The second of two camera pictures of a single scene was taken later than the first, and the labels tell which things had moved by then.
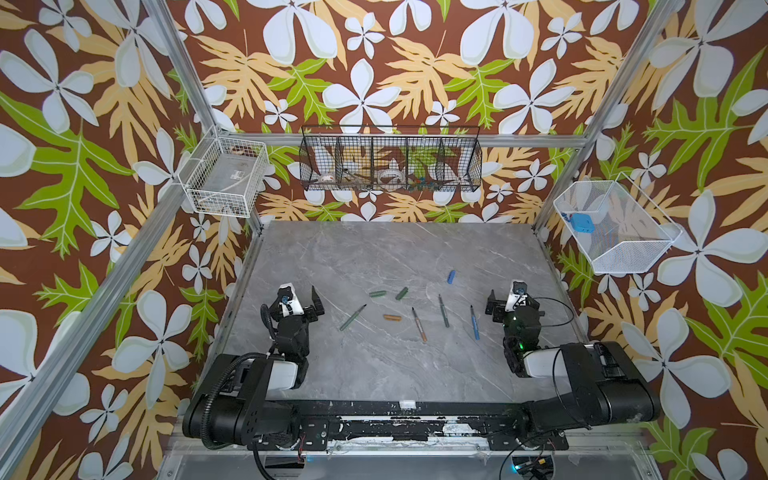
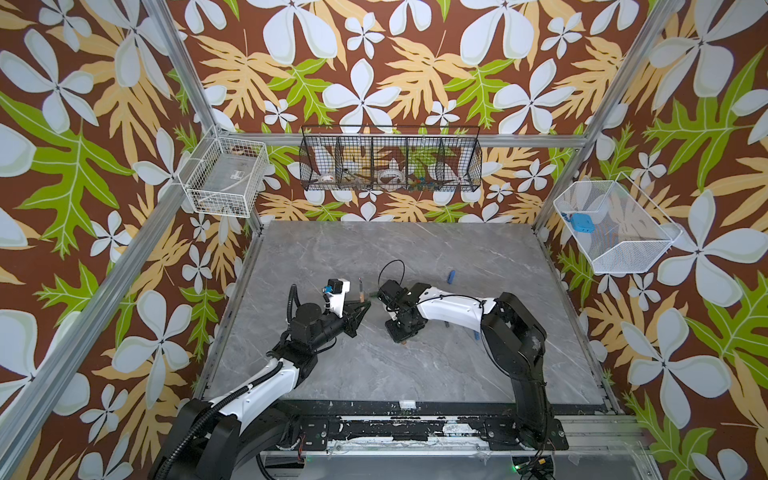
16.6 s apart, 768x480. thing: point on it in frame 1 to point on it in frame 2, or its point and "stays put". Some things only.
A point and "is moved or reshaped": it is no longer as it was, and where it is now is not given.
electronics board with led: (534, 467) stays put
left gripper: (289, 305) to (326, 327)
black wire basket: (390, 158) stays put
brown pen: (420, 326) is moved or reshaped
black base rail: (330, 425) stays put
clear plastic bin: (618, 228) stays put
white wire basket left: (224, 176) stays put
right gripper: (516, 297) to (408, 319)
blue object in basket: (583, 223) stays put
